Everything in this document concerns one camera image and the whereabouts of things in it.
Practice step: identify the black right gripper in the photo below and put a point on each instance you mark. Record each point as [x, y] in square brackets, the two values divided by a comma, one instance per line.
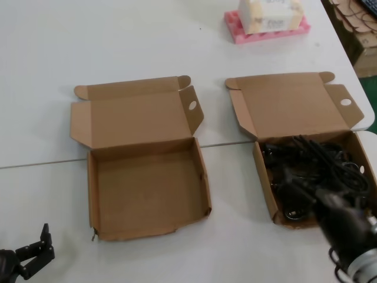
[344, 227]

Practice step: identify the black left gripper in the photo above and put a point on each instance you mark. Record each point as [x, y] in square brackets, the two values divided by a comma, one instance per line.
[7, 262]

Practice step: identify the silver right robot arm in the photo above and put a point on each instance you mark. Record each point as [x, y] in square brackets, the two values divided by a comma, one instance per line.
[365, 261]

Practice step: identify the open brown cardboard box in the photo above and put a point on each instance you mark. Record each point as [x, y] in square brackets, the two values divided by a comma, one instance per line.
[294, 109]
[147, 182]

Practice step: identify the white tissue box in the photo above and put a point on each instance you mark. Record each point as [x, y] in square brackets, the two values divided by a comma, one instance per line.
[265, 17]

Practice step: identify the pink foam tray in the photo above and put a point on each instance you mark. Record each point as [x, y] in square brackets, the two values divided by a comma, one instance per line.
[265, 37]

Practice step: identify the stacked brown cardboard sheets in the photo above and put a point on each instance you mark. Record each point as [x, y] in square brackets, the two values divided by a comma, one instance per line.
[353, 32]

